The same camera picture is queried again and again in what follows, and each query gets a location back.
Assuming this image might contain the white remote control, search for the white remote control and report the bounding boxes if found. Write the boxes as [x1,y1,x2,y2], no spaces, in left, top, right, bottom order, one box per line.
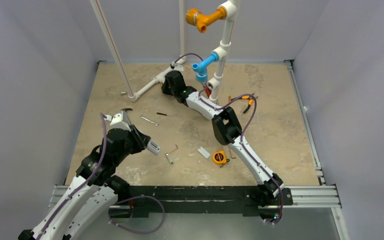
[146,139,161,156]

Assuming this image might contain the white battery cover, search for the white battery cover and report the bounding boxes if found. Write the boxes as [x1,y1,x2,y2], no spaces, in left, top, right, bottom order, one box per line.
[197,146,211,159]

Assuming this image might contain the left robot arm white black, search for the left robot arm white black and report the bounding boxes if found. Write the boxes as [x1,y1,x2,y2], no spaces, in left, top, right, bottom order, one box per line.
[18,125,160,240]

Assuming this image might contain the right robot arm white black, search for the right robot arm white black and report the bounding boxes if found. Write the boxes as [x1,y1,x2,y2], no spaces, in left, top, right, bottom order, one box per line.
[161,70,285,208]

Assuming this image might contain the small silver wrench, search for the small silver wrench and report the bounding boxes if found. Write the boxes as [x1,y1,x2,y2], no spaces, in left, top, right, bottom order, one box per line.
[140,115,160,126]

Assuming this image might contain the silver allen key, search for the silver allen key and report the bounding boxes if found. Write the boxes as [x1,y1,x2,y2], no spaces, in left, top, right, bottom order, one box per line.
[165,144,179,166]

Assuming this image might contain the small black screwdriver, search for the small black screwdriver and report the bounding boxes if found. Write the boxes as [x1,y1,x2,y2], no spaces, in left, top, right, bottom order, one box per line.
[156,112,172,117]

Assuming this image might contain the small hammer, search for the small hammer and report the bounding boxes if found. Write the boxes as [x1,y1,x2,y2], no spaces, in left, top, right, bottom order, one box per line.
[120,108,133,126]

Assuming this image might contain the blue pipe fitting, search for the blue pipe fitting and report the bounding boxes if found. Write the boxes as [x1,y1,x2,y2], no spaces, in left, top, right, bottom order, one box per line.
[191,52,219,83]

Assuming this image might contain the orange pipe fitting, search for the orange pipe fitting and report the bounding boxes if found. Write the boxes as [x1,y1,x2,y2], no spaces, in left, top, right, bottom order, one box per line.
[185,7,227,34]

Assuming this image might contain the yellow tape measure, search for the yellow tape measure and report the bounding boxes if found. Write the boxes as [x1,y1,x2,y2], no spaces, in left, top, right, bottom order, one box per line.
[212,150,230,168]

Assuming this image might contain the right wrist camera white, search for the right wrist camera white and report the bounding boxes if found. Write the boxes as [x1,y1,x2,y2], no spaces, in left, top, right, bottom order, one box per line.
[170,62,184,72]

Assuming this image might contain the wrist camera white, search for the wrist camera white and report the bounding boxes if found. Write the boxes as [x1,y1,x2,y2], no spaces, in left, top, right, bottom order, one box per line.
[104,110,131,132]
[170,62,184,72]

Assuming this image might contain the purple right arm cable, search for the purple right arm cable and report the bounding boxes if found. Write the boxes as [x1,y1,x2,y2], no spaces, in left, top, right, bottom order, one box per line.
[173,52,285,226]

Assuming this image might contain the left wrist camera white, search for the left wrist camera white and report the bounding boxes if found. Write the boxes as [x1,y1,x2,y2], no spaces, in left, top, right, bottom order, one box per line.
[104,110,131,132]

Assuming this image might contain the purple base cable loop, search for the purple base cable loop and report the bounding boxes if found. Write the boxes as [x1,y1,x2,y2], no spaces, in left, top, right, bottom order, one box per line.
[108,195,166,235]

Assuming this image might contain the orange handled pliers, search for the orange handled pliers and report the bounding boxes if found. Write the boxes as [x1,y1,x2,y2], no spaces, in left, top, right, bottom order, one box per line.
[239,93,258,114]

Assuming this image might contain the white PVC pipe frame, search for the white PVC pipe frame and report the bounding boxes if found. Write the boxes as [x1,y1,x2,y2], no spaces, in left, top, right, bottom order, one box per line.
[90,0,242,102]

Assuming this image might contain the aluminium rail frame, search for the aluminium rail frame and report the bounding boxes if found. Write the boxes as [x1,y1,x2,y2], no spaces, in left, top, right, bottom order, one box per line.
[65,62,339,240]

